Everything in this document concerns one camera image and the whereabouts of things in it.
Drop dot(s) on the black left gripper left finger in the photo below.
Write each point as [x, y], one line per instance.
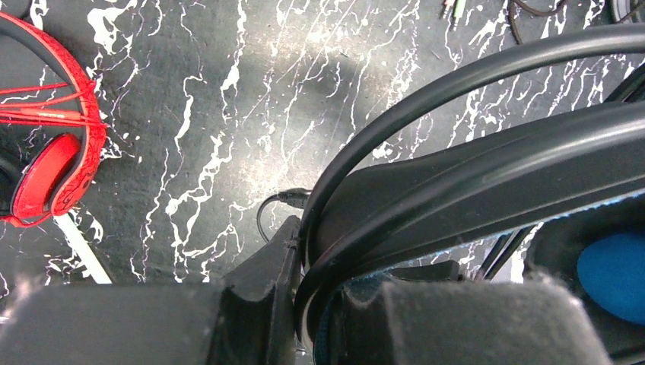
[245, 317]

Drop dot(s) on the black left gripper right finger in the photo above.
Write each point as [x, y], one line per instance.
[384, 320]

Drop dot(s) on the blue black headphones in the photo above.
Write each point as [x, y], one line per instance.
[357, 222]

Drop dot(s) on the red headphones with cable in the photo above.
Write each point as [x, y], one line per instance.
[61, 173]

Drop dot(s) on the white green marker pen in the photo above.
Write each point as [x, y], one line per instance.
[81, 248]

